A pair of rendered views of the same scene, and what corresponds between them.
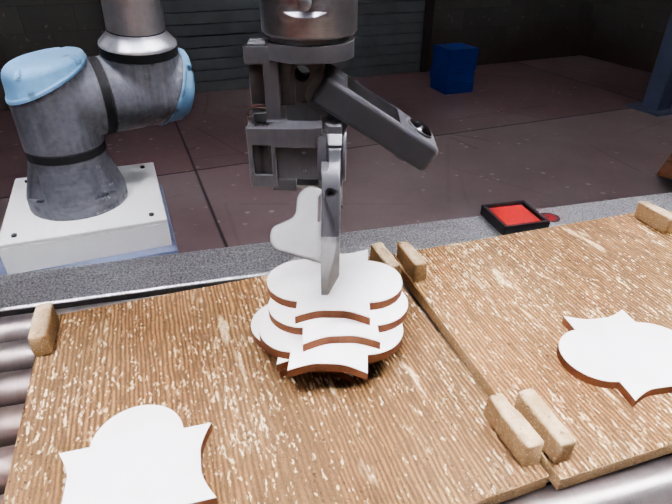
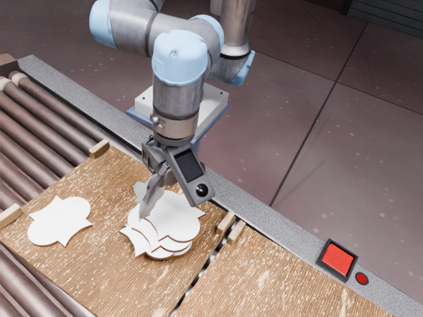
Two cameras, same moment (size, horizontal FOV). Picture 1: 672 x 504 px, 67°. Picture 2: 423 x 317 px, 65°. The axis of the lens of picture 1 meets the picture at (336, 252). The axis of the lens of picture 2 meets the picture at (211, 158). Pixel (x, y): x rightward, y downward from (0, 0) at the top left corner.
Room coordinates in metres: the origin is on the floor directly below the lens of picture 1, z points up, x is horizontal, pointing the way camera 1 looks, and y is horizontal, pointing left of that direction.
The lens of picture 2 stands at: (0.17, -0.32, 1.60)
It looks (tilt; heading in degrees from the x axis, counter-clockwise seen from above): 45 degrees down; 42
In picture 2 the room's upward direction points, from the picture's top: 11 degrees clockwise
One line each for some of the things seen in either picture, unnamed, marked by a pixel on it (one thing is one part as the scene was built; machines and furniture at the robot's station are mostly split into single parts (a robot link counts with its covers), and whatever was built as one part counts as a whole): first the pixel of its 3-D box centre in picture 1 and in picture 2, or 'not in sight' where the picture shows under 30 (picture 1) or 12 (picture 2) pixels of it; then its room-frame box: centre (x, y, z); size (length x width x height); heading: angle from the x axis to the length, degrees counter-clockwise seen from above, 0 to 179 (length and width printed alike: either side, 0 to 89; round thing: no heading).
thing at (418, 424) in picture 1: (254, 388); (121, 225); (0.35, 0.08, 0.93); 0.41 x 0.35 x 0.02; 109
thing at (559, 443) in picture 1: (542, 424); not in sight; (0.29, -0.18, 0.95); 0.06 x 0.02 x 0.03; 17
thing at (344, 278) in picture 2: (514, 217); (337, 260); (0.71, -0.28, 0.92); 0.08 x 0.08 x 0.02; 14
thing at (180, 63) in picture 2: not in sight; (179, 73); (0.44, 0.02, 1.33); 0.09 x 0.08 x 0.11; 35
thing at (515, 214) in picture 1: (513, 218); (337, 260); (0.71, -0.28, 0.92); 0.06 x 0.06 x 0.01; 14
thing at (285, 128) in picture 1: (302, 113); (170, 149); (0.43, 0.03, 1.17); 0.09 x 0.08 x 0.12; 88
